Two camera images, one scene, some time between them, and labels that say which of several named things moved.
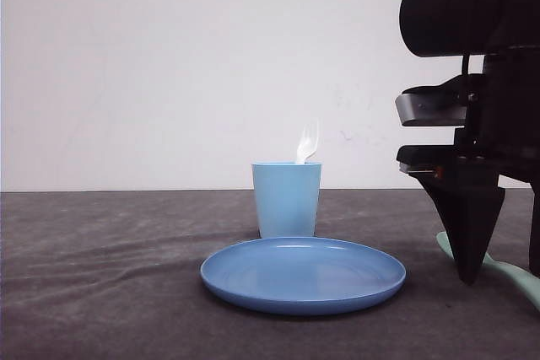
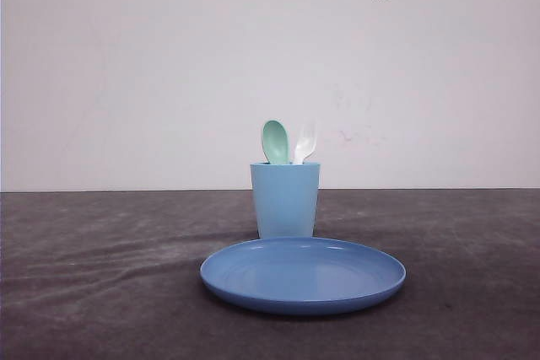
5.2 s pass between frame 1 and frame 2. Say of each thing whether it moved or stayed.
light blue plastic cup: stayed
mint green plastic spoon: moved
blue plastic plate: stayed
